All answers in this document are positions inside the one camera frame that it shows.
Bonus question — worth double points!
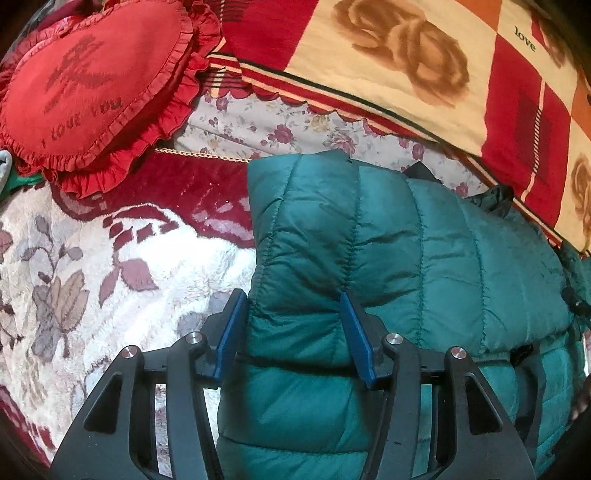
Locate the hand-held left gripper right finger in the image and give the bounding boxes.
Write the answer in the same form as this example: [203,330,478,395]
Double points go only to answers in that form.
[339,292,539,480]

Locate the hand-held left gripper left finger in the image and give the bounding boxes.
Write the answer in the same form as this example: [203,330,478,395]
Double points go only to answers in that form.
[48,288,250,480]

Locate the green puffer jacket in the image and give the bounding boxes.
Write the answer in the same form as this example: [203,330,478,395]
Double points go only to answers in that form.
[217,150,591,480]

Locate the plush red white floral blanket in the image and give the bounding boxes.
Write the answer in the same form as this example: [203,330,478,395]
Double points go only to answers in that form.
[0,152,259,467]

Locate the red heart-shaped ruffled pillow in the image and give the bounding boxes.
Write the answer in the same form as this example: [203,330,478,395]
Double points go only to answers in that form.
[37,0,227,199]
[0,0,195,171]

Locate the floral bedsheet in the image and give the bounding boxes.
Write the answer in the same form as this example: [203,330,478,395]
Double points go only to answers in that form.
[157,83,499,199]

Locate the green cloth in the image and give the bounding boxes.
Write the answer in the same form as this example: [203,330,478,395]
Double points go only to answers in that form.
[0,150,47,204]

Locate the red cream rose-print blanket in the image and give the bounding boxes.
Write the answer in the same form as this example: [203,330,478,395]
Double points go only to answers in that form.
[203,0,591,259]

